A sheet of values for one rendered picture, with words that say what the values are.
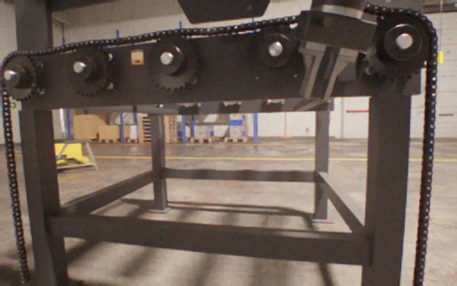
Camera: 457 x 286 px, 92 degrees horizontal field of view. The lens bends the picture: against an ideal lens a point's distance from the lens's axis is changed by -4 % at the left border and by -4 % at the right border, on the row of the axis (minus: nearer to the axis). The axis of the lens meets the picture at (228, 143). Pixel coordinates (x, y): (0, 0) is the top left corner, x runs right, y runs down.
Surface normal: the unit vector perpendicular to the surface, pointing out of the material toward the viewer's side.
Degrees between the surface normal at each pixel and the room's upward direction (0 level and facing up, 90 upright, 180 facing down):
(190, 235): 90
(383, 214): 90
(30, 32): 90
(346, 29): 114
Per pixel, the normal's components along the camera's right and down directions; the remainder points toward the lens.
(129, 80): -0.20, 0.09
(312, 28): 0.11, 0.47
